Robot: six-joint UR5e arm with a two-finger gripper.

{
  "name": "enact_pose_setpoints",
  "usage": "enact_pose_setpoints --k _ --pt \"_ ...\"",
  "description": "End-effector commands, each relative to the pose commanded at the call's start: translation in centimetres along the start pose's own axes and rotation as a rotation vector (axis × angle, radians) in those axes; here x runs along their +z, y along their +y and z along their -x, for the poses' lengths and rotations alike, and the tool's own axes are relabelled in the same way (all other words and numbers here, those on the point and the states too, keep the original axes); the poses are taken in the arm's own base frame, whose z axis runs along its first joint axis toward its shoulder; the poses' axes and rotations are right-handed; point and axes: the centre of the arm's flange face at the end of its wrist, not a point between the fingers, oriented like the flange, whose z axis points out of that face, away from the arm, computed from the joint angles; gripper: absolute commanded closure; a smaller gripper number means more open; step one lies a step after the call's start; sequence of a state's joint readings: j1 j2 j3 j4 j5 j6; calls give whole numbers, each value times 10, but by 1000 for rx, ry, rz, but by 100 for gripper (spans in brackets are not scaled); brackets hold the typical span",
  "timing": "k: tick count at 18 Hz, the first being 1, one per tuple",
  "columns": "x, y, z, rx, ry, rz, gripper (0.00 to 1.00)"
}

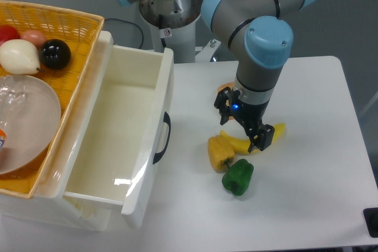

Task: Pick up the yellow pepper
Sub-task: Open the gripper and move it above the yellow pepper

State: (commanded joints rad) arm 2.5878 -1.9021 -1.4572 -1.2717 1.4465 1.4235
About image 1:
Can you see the white open drawer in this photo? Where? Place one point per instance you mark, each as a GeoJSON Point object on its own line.
{"type": "Point", "coordinates": [127, 135]}

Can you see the white pear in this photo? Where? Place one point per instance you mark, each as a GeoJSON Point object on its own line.
{"type": "Point", "coordinates": [20, 57]}

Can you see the orange fruit piece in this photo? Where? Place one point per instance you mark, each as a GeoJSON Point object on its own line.
{"type": "Point", "coordinates": [224, 86]}

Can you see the green bell pepper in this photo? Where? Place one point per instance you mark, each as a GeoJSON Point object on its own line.
{"type": "Point", "coordinates": [237, 179]}

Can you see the red tomato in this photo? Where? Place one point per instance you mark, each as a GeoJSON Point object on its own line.
{"type": "Point", "coordinates": [8, 32]}

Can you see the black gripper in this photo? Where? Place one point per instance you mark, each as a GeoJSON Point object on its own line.
{"type": "Point", "coordinates": [249, 116]}

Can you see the black ball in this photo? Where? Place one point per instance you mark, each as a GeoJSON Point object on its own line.
{"type": "Point", "coordinates": [55, 54]}

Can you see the white drawer cabinet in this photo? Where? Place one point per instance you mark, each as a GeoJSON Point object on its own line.
{"type": "Point", "coordinates": [49, 203]}

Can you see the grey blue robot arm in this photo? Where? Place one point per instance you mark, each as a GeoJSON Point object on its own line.
{"type": "Point", "coordinates": [253, 30]}

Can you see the clear plastic bag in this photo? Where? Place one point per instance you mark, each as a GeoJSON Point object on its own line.
{"type": "Point", "coordinates": [13, 94]}

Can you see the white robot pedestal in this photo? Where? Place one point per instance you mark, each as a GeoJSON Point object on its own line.
{"type": "Point", "coordinates": [172, 25]}

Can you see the yellow bell pepper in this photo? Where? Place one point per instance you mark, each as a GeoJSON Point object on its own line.
{"type": "Point", "coordinates": [220, 153]}

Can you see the beige plate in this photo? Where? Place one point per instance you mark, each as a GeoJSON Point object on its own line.
{"type": "Point", "coordinates": [33, 127]}

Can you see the yellow banana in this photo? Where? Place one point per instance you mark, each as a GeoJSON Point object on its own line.
{"type": "Point", "coordinates": [240, 146]}

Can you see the black corner object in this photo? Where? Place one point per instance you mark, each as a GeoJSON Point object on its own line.
{"type": "Point", "coordinates": [371, 219]}

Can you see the yellow woven basket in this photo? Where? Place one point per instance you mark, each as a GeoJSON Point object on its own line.
{"type": "Point", "coordinates": [72, 37]}

